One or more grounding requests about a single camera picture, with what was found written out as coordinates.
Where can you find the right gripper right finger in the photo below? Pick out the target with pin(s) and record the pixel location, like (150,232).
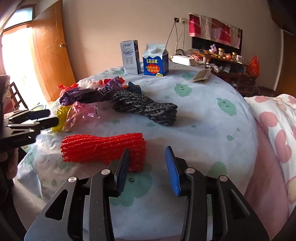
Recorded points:
(232,216)

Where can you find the yellow clear plastic bag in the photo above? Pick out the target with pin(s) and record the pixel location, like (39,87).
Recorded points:
(61,114)

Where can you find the red foam net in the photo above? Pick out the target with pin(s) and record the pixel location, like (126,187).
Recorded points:
(87,148)

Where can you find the pink translucent plastic bag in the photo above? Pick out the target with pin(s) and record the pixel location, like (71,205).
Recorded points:
(79,114)

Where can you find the purple snack wrapper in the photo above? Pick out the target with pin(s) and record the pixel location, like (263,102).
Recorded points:
(89,95)

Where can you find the clear white plastic bag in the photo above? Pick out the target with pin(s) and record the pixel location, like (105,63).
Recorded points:
(90,82)

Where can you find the black speckled foam net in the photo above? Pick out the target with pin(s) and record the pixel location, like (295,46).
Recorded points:
(129,102)

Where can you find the red plastic bag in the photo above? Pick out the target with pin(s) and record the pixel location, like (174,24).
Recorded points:
(64,88)

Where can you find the orange blue candy wrapper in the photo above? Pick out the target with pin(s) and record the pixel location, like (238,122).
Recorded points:
(131,87)

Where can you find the light blue trash bin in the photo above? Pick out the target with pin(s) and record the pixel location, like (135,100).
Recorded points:
(39,107)

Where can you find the person's left hand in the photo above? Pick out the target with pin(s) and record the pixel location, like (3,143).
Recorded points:
(11,157)

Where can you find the dark wooden chair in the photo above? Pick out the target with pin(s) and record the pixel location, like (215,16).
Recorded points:
(16,101)

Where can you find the pink heart patterned quilt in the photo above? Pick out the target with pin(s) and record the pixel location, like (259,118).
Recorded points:
(276,115)

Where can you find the wooden door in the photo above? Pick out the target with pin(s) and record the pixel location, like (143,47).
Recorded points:
(51,53)

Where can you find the white green patterned tablecloth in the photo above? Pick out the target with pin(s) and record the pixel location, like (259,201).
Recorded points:
(214,132)

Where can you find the white tall milk carton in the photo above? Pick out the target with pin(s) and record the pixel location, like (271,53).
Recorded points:
(130,57)

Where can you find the flat yellow snack packet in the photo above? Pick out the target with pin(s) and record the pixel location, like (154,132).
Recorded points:
(202,75)

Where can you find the orange plastic bag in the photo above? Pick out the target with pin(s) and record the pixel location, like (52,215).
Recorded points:
(253,67)

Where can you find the cluttered wooden tv cabinet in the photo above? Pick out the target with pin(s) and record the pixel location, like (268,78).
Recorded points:
(228,70)

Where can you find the blue gable-top milk carton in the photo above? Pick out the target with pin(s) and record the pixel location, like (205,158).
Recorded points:
(155,60)

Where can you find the white mug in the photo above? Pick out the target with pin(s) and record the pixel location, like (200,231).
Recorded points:
(240,59)

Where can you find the red pink cloth cover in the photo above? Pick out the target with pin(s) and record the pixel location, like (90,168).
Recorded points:
(215,30)

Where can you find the dark wooden wardrobe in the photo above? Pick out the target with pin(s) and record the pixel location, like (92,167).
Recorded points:
(286,14)

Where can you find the wall power outlet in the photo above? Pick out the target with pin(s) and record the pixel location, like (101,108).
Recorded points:
(180,20)

